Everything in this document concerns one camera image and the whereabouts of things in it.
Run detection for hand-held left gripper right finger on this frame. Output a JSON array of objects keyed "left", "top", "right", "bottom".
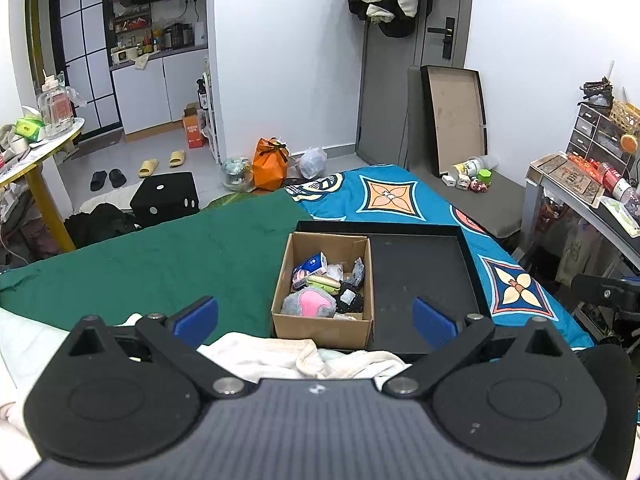
[{"left": 382, "top": 296, "right": 576, "bottom": 401}]

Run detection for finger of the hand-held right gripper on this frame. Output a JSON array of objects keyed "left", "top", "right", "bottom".
[{"left": 570, "top": 272, "right": 640, "bottom": 318}]

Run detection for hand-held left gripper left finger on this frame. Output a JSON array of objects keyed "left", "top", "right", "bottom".
[{"left": 55, "top": 296, "right": 251, "bottom": 401}]

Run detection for black tray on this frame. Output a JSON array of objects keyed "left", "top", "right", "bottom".
[{"left": 290, "top": 220, "right": 493, "bottom": 361}]

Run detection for black lace fabric flower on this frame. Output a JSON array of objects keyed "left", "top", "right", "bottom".
[{"left": 334, "top": 287, "right": 363, "bottom": 313}]

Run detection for clear bag of white stuffing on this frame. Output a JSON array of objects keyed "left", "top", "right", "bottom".
[{"left": 325, "top": 260, "right": 358, "bottom": 322}]

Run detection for brown cardboard box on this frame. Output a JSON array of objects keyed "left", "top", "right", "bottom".
[{"left": 270, "top": 231, "right": 376, "bottom": 352}]

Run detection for hamburger plush toy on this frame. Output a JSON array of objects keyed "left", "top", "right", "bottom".
[{"left": 306, "top": 274, "right": 342, "bottom": 295}]

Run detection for grey plush paw toy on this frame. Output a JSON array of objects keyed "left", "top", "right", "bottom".
[{"left": 281, "top": 285, "right": 338, "bottom": 318}]

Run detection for blue tissue packet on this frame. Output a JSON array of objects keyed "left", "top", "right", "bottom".
[{"left": 291, "top": 254, "right": 328, "bottom": 291}]

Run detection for beige tote bag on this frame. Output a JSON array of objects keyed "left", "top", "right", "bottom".
[{"left": 555, "top": 217, "right": 608, "bottom": 288}]

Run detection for white fluffy towel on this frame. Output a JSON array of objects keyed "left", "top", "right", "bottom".
[{"left": 0, "top": 310, "right": 411, "bottom": 468}]

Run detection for green printed paper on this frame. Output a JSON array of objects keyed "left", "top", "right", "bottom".
[{"left": 597, "top": 195, "right": 640, "bottom": 238}]

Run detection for red bag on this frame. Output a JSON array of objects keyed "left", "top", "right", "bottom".
[{"left": 537, "top": 195, "right": 566, "bottom": 233}]

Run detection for plastic bottle with red label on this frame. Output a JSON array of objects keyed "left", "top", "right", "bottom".
[{"left": 597, "top": 162, "right": 640, "bottom": 211}]

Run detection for white desk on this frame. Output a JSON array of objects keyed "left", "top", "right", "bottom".
[{"left": 520, "top": 155, "right": 640, "bottom": 321}]

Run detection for blue patterned blanket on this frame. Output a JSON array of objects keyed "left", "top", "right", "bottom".
[{"left": 284, "top": 164, "right": 596, "bottom": 351}]

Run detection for red packet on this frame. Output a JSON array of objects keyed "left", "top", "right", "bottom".
[{"left": 567, "top": 155, "right": 606, "bottom": 176}]

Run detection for black dice stool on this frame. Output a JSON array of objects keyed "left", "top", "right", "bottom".
[{"left": 130, "top": 171, "right": 201, "bottom": 228}]

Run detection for brown patterned boxes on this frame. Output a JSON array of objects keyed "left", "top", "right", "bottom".
[{"left": 529, "top": 154, "right": 608, "bottom": 206}]

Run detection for grey cushioned bench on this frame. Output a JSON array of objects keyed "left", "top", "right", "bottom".
[{"left": 406, "top": 65, "right": 531, "bottom": 238}]

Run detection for black cloth heap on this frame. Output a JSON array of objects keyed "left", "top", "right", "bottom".
[{"left": 64, "top": 202, "right": 138, "bottom": 250}]

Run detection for clear bag with green contents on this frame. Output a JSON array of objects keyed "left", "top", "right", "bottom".
[{"left": 221, "top": 156, "right": 254, "bottom": 192}]

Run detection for grey drawer organizer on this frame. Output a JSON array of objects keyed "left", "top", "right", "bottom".
[{"left": 565, "top": 102, "right": 638, "bottom": 166}]

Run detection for white plastic jar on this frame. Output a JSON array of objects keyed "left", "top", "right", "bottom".
[{"left": 451, "top": 156, "right": 488, "bottom": 177}]

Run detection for orange bag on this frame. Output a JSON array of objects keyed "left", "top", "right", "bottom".
[{"left": 251, "top": 136, "right": 291, "bottom": 192}]

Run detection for wicker basket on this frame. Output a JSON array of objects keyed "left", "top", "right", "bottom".
[{"left": 610, "top": 99, "right": 640, "bottom": 133}]

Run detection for orange cardboard box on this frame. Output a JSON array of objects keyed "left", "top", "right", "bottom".
[{"left": 181, "top": 102, "right": 206, "bottom": 149}]

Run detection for white table with yellow leg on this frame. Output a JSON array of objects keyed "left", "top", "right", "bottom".
[{"left": 0, "top": 116, "right": 86, "bottom": 253}]

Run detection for white plastic bag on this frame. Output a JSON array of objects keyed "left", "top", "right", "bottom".
[{"left": 298, "top": 146, "right": 328, "bottom": 179}]

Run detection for white storage rack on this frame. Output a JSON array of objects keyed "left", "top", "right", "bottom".
[{"left": 197, "top": 57, "right": 222, "bottom": 163}]

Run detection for dark clutter pile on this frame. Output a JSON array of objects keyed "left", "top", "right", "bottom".
[{"left": 580, "top": 77, "right": 615, "bottom": 107}]

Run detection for black tray lid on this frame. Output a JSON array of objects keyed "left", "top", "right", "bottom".
[{"left": 420, "top": 64, "right": 488, "bottom": 177}]

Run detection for white kitchen cabinet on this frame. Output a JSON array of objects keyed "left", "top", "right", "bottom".
[{"left": 110, "top": 47, "right": 211, "bottom": 136}]

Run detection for grey door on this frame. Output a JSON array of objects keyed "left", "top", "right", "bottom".
[{"left": 356, "top": 0, "right": 476, "bottom": 166}]

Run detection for green tissue pack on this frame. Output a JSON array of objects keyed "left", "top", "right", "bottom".
[{"left": 14, "top": 116, "right": 47, "bottom": 142}]

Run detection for black framed glass door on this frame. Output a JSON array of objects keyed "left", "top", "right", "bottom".
[{"left": 50, "top": 0, "right": 123, "bottom": 141}]

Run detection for kitchen shelf with jars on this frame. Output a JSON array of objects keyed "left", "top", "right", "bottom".
[{"left": 107, "top": 2, "right": 208, "bottom": 53}]

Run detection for black door lock handle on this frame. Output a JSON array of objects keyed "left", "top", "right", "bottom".
[{"left": 427, "top": 16, "right": 457, "bottom": 59}]

